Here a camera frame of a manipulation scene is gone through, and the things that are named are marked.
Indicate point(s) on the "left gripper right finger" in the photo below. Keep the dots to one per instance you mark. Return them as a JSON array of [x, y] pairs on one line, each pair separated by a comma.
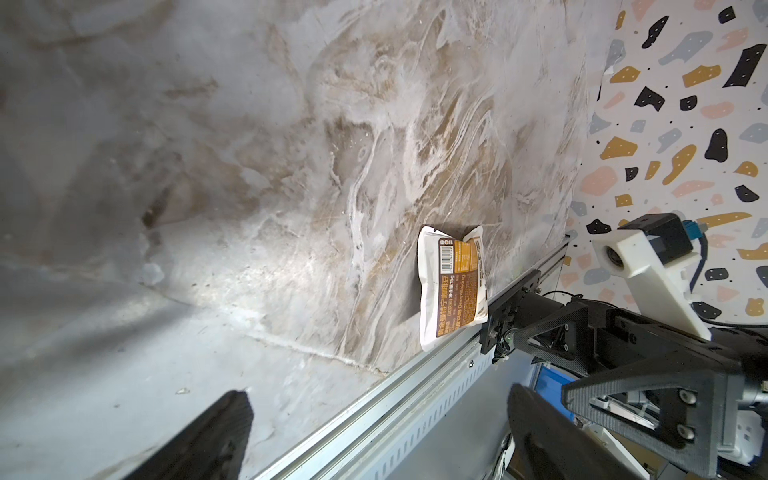
[[552, 447]]

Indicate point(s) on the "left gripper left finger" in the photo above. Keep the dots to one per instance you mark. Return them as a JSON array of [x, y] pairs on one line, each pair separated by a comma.
[[212, 446]]

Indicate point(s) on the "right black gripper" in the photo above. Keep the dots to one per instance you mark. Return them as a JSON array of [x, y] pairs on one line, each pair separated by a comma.
[[675, 395]]

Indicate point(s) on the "brown coffee bag right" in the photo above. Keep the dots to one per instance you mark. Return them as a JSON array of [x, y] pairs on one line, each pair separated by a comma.
[[454, 291]]

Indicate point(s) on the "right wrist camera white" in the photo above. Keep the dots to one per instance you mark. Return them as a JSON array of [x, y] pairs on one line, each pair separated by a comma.
[[652, 254]]

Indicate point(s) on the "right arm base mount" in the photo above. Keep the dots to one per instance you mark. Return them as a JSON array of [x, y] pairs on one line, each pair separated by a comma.
[[501, 316]]

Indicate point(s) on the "aluminium front rail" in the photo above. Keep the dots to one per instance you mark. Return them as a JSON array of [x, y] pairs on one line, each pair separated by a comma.
[[371, 437]]

